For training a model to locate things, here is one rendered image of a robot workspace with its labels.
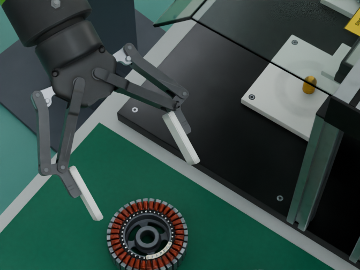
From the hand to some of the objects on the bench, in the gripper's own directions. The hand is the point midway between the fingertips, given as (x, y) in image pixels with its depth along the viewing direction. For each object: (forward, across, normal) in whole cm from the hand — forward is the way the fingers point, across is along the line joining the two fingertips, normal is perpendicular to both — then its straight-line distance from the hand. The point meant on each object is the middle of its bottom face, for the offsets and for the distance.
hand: (143, 182), depth 93 cm
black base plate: (+1, -46, -21) cm, 51 cm away
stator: (+10, 0, -17) cm, 19 cm away
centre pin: (+2, -34, -17) cm, 38 cm away
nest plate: (+2, -34, -18) cm, 39 cm away
